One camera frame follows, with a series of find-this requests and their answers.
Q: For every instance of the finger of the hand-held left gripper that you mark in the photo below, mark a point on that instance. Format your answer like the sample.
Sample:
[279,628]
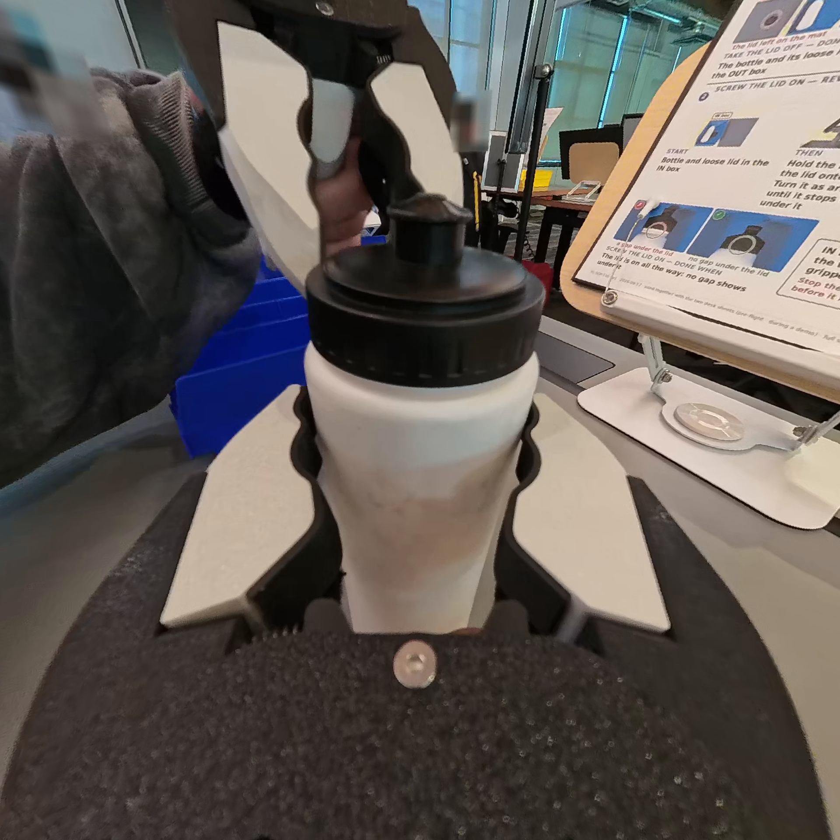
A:
[262,131]
[426,131]

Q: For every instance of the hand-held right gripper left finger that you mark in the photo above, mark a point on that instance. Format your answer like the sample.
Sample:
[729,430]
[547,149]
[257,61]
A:
[243,525]

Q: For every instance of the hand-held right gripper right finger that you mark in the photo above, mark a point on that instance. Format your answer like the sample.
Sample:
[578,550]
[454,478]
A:
[584,525]

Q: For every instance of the blue plastic bin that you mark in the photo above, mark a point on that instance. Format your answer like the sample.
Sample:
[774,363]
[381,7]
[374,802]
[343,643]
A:
[249,367]

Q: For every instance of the white plastic bottle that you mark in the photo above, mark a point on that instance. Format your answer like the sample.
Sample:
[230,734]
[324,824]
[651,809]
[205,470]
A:
[420,459]

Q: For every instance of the black bottle lid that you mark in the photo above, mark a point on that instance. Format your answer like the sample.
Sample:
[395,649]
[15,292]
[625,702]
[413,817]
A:
[426,328]

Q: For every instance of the person's left forearm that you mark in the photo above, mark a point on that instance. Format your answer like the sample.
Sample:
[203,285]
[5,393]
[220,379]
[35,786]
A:
[98,262]

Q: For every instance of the person's left hand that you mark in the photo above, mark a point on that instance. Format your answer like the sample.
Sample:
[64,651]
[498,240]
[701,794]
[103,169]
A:
[344,216]

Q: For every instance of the black tripod pole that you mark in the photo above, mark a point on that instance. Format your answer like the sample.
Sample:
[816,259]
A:
[535,164]

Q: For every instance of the yellow plastic bin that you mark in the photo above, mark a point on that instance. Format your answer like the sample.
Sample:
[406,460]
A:
[539,178]

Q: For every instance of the white document stand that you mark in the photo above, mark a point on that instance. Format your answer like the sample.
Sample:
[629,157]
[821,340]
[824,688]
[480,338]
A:
[623,407]

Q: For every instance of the wooden desk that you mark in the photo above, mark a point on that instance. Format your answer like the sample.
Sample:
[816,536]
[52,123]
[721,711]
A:
[558,195]

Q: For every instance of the red bag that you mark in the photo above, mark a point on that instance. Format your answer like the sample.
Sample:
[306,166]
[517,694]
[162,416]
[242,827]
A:
[541,272]

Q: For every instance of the wooden clipboard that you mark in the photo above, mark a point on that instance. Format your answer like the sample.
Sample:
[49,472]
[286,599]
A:
[653,131]

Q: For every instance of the instruction sheet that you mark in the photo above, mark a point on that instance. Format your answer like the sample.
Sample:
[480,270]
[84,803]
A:
[722,184]

